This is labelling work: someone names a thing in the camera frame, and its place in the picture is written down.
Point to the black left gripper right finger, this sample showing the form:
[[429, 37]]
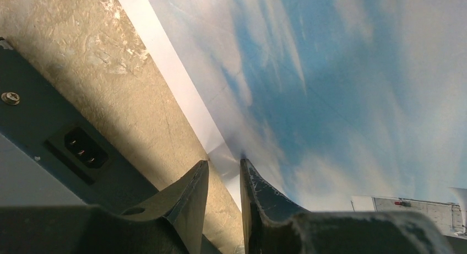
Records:
[[272, 223]]

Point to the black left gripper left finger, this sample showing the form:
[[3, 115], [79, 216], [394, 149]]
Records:
[[171, 221]]

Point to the black flat box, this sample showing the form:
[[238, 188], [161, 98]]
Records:
[[51, 154]]

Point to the building and sky photo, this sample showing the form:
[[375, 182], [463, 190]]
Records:
[[339, 104]]

